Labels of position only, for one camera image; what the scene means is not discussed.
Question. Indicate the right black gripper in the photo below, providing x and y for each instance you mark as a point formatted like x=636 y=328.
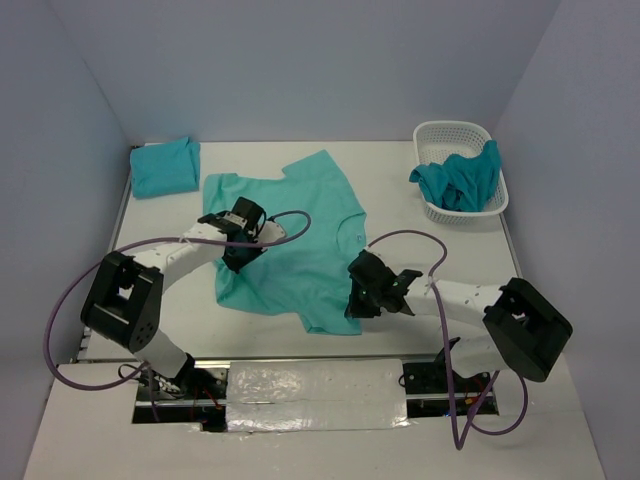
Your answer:
x=356 y=309

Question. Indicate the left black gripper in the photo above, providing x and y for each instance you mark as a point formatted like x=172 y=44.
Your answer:
x=235 y=265

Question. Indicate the turquoise t shirt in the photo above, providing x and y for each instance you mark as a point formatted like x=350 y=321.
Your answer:
x=165 y=169

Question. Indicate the dark teal t shirt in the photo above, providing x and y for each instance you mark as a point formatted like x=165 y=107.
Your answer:
x=461 y=184

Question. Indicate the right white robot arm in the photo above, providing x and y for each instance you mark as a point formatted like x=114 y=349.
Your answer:
x=522 y=331

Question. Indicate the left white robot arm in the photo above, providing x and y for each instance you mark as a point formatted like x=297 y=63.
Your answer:
x=124 y=301

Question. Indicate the silver tape patch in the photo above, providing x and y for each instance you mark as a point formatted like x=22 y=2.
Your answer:
x=321 y=395

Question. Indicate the white plastic laundry basket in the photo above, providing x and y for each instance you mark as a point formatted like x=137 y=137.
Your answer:
x=433 y=142

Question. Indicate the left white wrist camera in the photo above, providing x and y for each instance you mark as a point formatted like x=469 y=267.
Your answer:
x=272 y=232

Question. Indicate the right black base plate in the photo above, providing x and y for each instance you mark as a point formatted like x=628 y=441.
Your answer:
x=426 y=392

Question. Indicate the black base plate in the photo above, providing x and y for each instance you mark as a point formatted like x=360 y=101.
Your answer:
x=162 y=402
x=426 y=392

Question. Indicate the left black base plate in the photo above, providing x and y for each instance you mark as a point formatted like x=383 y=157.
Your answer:
x=162 y=402

